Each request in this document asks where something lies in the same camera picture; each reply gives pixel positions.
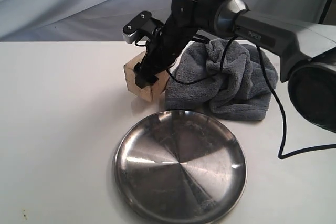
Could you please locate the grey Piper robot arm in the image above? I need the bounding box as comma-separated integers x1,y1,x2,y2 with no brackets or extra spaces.
123,0,335,132

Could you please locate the black stand pole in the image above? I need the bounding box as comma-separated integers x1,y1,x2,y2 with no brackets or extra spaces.
318,0,332,24

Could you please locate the wooden cube block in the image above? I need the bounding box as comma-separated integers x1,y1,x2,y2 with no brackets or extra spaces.
123,51,170,102

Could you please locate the wrist camera with black bracket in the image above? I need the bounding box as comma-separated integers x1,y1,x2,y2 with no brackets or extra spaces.
122,11,158,44

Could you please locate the round stainless steel plate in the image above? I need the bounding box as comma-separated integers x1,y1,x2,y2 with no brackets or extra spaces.
113,110,247,223

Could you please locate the black cable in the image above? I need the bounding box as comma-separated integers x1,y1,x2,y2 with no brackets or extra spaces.
133,0,336,159

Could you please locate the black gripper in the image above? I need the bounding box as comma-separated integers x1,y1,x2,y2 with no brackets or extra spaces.
133,0,209,88

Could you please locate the grey fluffy towel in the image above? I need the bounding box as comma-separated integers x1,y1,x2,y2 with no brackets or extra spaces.
164,39,278,121

